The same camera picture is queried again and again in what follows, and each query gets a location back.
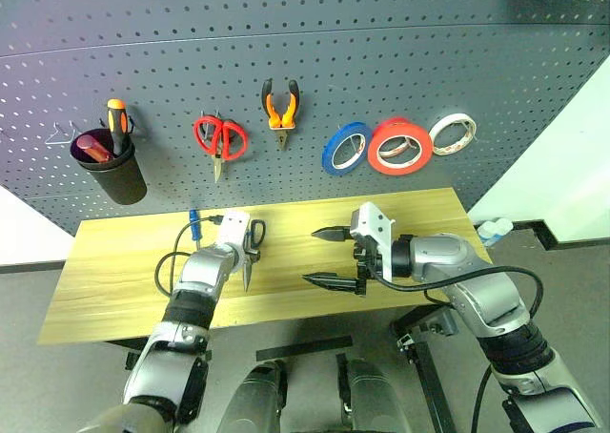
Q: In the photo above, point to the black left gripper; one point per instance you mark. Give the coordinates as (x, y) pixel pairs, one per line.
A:
(251, 255)

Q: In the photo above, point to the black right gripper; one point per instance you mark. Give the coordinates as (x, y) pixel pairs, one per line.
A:
(369, 266)

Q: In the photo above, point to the wide red tape roll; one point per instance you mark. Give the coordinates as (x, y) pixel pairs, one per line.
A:
(374, 150)

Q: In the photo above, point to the orange and black pliers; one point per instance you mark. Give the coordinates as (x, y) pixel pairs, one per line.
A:
(281, 118)

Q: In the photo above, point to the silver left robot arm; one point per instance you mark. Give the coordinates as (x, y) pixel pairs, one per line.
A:
(205, 271)

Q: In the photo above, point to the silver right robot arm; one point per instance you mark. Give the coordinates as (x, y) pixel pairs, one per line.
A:
(443, 256)

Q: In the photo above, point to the grey metal pegboard wall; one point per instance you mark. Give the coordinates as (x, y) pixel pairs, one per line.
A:
(305, 47)

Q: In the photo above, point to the black floor tape strip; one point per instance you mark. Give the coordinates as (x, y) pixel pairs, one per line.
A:
(305, 349)

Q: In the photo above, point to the blue tape roll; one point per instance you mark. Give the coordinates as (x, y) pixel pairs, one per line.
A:
(329, 154)

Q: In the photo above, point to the thin red tape roll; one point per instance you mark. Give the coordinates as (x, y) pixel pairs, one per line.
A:
(398, 155)

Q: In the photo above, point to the black upright bar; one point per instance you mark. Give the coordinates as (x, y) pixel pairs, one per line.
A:
(341, 380)

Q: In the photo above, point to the black metal table leg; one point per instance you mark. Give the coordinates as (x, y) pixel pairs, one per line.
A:
(429, 356)

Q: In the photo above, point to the dark rounded shape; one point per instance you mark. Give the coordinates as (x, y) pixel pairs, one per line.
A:
(257, 399)
(376, 399)

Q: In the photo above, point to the black plastic cup holder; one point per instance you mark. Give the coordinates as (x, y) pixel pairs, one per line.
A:
(119, 180)

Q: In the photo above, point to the clear bottle with blue cap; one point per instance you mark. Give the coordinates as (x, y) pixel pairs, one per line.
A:
(487, 235)
(502, 225)

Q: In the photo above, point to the white tape roll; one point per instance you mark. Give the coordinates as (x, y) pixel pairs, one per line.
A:
(435, 133)

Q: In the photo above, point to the orange and black screwdriver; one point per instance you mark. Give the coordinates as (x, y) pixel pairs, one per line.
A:
(116, 123)

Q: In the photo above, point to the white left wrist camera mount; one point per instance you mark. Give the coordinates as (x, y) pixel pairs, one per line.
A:
(233, 228)

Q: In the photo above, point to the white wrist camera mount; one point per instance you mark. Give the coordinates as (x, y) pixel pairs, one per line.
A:
(233, 228)
(376, 228)

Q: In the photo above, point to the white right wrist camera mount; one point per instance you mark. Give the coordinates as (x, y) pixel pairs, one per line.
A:
(376, 228)

